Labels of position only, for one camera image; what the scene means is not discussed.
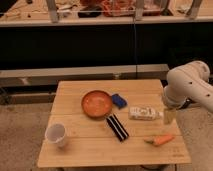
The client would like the black striped cloth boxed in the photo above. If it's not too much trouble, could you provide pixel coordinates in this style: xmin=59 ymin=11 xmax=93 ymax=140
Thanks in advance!
xmin=106 ymin=115 xmax=129 ymax=142

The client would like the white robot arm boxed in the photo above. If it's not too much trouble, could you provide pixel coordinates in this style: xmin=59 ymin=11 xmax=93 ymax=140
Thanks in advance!
xmin=162 ymin=61 xmax=213 ymax=125

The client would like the red object on shelf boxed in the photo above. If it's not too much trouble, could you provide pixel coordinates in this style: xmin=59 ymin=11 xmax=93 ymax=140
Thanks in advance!
xmin=101 ymin=0 xmax=135 ymax=17

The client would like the wooden folding table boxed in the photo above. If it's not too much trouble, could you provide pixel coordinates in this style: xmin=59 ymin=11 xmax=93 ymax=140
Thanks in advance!
xmin=38 ymin=79 xmax=191 ymax=168

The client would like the white plastic cup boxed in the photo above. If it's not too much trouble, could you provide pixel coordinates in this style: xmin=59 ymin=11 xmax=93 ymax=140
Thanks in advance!
xmin=45 ymin=123 xmax=67 ymax=148

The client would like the orange carrot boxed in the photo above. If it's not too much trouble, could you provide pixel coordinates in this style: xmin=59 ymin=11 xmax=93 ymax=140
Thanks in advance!
xmin=144 ymin=134 xmax=175 ymax=146

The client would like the clear plastic bottle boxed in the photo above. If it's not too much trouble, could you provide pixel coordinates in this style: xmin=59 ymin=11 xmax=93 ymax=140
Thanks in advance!
xmin=129 ymin=107 xmax=163 ymax=121

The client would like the hanging blue cable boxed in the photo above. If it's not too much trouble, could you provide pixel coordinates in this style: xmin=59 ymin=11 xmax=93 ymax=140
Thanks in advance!
xmin=133 ymin=16 xmax=139 ymax=80

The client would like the orange ceramic bowl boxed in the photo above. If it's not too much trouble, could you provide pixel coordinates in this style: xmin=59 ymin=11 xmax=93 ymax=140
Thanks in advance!
xmin=81 ymin=90 xmax=113 ymax=118

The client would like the blue sponge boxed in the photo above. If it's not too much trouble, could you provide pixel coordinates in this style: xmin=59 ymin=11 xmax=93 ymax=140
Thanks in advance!
xmin=111 ymin=94 xmax=127 ymax=109

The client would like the long grey bench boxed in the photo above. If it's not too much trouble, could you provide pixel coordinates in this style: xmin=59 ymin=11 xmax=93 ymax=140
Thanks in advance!
xmin=0 ymin=64 xmax=169 ymax=87

